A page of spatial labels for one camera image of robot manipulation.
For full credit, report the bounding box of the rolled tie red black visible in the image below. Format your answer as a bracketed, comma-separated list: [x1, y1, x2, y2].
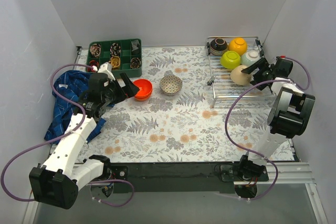
[87, 60, 99, 72]

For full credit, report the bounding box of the rolled tie black dotted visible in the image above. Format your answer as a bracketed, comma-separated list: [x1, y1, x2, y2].
[110, 42, 121, 56]

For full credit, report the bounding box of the black brown bowl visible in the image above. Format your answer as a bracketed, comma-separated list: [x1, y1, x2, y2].
[209, 38, 228, 57]

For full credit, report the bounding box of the pale green bowl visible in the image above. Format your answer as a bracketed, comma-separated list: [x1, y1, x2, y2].
[240, 50, 260, 67]

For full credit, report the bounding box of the rolled tie pink brown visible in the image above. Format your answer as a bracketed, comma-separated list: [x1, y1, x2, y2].
[89, 43, 101, 58]

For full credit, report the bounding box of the metal dish rack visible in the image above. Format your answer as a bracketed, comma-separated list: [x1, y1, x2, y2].
[205, 36, 275, 107]

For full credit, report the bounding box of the rolled tie yellow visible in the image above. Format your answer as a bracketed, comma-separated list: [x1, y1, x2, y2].
[109, 56, 121, 70]

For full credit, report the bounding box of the purple cable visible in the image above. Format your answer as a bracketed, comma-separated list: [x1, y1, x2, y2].
[1, 63, 135, 207]
[225, 56, 311, 201]

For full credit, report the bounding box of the beige bowl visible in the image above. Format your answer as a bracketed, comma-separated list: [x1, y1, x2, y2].
[230, 65, 252, 86]

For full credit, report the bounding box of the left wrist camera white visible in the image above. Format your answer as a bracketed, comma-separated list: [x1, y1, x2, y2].
[98, 62, 115, 81]

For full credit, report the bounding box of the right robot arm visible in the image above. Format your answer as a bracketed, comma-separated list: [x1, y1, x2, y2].
[237, 56, 316, 181]

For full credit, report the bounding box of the floral table mat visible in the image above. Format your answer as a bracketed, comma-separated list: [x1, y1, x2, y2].
[77, 47, 273, 163]

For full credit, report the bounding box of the yellow orange bowl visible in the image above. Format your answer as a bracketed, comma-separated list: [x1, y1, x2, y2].
[228, 37, 248, 56]

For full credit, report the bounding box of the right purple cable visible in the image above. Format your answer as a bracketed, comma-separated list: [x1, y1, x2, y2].
[225, 56, 311, 201]

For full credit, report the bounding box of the blue plaid shirt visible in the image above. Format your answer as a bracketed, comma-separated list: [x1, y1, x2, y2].
[44, 69, 116, 142]

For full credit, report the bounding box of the green compartment tray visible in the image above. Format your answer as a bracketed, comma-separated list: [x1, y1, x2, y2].
[86, 38, 142, 79]

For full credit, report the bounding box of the lime green bowl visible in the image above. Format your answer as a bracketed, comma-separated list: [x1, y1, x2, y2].
[220, 51, 240, 70]

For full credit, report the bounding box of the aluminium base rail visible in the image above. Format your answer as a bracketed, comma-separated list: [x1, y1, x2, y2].
[93, 162, 317, 184]

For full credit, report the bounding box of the rolled tie dark grey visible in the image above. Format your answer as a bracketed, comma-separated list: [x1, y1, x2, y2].
[131, 40, 141, 55]

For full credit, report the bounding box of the rolled tie brown black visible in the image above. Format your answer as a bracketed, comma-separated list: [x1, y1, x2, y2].
[130, 57, 142, 69]

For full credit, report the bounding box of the patterned brown white bowl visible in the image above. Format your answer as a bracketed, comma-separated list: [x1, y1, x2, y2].
[160, 74, 183, 95]

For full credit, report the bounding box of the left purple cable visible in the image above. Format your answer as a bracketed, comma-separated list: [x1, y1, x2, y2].
[1, 63, 135, 207]

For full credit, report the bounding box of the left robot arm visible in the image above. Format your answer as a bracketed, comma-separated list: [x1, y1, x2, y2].
[29, 71, 139, 209]

